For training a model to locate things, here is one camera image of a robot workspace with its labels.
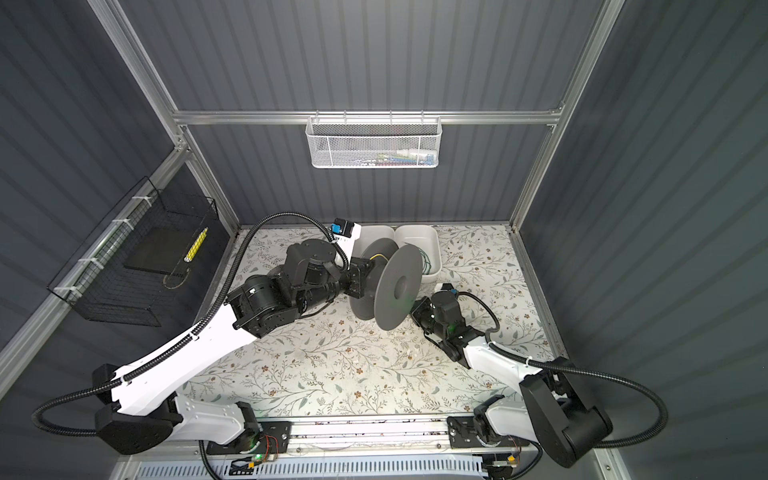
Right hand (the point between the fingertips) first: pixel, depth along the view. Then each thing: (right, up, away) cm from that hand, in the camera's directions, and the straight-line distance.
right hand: (406, 304), depth 85 cm
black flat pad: (-63, +16, -10) cm, 65 cm away
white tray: (+9, +21, +29) cm, 37 cm away
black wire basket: (-68, +9, -22) cm, 72 cm away
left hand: (-8, +13, -22) cm, 27 cm away
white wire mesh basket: (-12, +61, +38) cm, 73 cm away
